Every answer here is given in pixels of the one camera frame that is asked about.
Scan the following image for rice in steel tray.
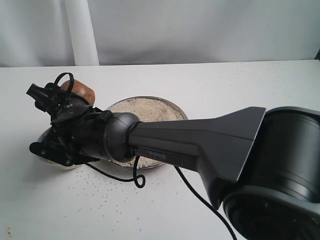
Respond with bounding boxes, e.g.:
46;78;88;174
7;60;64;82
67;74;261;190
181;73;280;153
107;98;185;168

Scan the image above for spilled rice on table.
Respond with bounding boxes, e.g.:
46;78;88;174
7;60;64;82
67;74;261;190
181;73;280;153
66;165;181;233

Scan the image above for brown wooden cup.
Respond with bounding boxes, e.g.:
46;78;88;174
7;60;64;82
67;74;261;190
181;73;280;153
60;79;96;105

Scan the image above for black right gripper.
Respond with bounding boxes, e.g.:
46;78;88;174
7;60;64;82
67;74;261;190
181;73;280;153
26;83;113;160

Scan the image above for white backdrop curtain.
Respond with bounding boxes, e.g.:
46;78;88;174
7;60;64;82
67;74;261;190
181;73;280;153
0;0;320;67

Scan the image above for cream ceramic bowl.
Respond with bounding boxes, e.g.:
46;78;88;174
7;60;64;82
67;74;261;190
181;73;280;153
37;128;80;170

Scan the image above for round steel tray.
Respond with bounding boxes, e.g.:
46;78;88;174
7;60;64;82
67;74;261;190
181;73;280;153
103;95;190;170

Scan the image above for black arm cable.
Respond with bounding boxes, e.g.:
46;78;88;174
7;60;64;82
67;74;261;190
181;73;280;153
53;72;237;240

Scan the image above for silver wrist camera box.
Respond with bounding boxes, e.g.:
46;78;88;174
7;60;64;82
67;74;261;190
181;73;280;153
29;140;76;167

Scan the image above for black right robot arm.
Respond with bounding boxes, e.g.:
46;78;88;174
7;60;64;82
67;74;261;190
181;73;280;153
51;102;320;240

